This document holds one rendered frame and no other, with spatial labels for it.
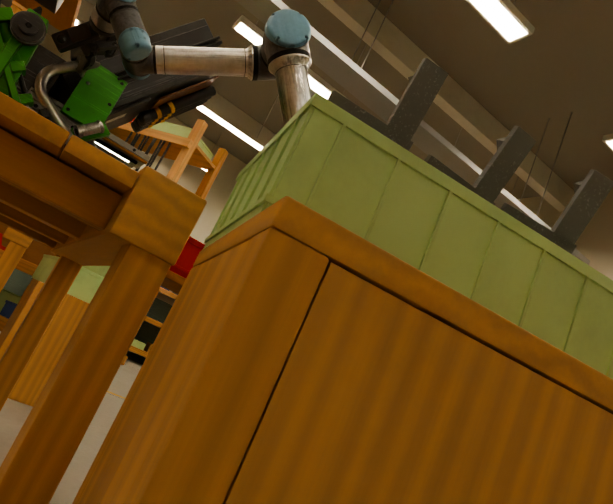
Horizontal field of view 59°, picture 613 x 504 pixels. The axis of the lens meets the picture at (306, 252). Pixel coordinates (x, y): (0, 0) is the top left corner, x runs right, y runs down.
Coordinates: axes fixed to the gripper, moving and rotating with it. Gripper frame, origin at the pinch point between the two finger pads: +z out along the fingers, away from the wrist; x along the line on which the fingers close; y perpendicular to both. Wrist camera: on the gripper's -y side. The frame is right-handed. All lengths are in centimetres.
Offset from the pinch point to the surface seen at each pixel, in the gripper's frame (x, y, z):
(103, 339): -77, -41, -37
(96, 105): -11.8, 2.3, 3.0
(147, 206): -57, -26, -46
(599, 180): -89, 15, -107
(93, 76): -2.8, 5.4, 2.4
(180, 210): -60, -20, -47
